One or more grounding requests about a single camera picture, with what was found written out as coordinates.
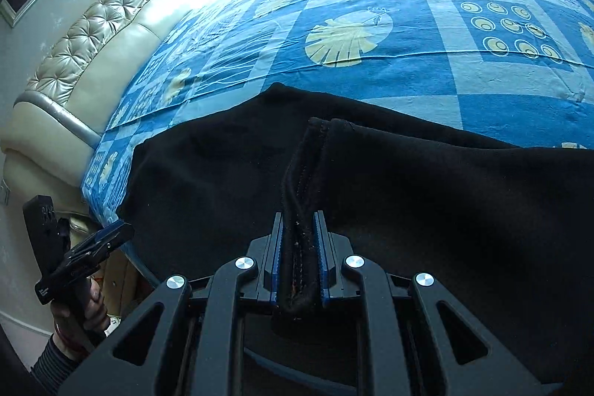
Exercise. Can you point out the person's left forearm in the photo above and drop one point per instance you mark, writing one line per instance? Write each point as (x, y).
(55, 356)

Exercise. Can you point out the beige tufted leather headboard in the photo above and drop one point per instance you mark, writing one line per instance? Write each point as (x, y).
(116, 34)

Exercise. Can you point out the person's left hand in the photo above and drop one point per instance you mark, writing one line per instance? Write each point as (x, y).
(98, 308)

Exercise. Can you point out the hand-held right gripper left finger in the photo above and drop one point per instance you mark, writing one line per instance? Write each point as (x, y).
(273, 266)

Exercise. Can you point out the blue patterned bed sheet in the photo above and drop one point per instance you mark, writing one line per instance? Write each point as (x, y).
(297, 6)

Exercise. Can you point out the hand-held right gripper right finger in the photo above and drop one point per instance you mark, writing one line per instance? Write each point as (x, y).
(323, 270)

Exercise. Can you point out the beige leather bed frame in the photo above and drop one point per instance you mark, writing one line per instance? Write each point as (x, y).
(120, 284)

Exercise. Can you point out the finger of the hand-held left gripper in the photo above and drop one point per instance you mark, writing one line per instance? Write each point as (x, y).
(104, 240)

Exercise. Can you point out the black pants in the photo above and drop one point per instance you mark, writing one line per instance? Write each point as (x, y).
(417, 192)

